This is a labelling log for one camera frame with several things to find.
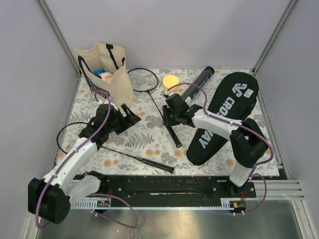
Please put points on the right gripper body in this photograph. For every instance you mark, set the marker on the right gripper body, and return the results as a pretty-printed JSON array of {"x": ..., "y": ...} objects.
[{"x": 170, "y": 117}]

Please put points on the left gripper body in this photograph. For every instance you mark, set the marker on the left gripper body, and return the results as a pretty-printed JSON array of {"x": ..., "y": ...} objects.
[{"x": 119, "y": 123}]

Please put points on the black badminton racket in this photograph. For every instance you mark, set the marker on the black badminton racket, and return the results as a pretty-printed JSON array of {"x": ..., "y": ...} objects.
[
  {"x": 144, "y": 81},
  {"x": 68, "y": 135}
]

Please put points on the black shuttlecock tube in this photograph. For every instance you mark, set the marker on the black shuttlecock tube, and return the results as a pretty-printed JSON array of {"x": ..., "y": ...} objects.
[{"x": 201, "y": 79}]

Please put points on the black racket cover bag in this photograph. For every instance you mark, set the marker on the black racket cover bag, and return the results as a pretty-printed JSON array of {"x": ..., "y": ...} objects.
[{"x": 233, "y": 100}]

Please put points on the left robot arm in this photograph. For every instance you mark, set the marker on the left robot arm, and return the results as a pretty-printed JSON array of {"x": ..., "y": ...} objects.
[{"x": 52, "y": 196}]

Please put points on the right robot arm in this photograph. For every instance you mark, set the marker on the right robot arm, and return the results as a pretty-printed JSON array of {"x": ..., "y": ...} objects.
[{"x": 247, "y": 141}]

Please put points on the floral table mat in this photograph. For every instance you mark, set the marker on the floral table mat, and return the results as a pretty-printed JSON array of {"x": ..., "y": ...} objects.
[{"x": 149, "y": 139}]

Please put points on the yellow grip tape roll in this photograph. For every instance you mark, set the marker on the yellow grip tape roll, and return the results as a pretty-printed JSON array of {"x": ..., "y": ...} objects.
[{"x": 170, "y": 81}]

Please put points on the blue pink item in bag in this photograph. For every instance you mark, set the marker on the blue pink item in bag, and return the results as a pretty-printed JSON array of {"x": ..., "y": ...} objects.
[{"x": 104, "y": 75}]

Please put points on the beige canvas tote bag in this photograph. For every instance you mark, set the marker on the beige canvas tote bag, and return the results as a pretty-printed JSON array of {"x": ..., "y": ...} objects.
[{"x": 113, "y": 59}]

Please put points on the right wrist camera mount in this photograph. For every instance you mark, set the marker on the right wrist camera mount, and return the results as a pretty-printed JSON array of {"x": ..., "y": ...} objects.
[{"x": 167, "y": 94}]

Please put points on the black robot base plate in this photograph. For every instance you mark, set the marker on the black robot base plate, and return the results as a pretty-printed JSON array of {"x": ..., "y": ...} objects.
[{"x": 171, "y": 191}]

